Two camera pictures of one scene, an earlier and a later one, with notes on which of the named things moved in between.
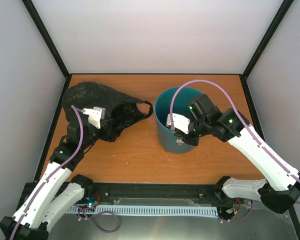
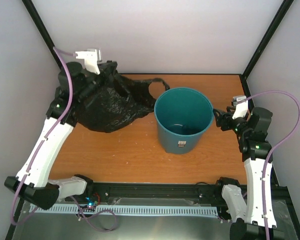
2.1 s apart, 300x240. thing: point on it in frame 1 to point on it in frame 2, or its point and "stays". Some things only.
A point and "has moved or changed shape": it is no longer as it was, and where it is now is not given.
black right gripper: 193,141 to 224,117
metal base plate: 259,225 stays
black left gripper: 106,127 to 108,72
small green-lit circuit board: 91,202 stays
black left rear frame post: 37,20 stays
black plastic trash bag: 120,110 has moved or changed shape
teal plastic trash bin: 162,104 stays
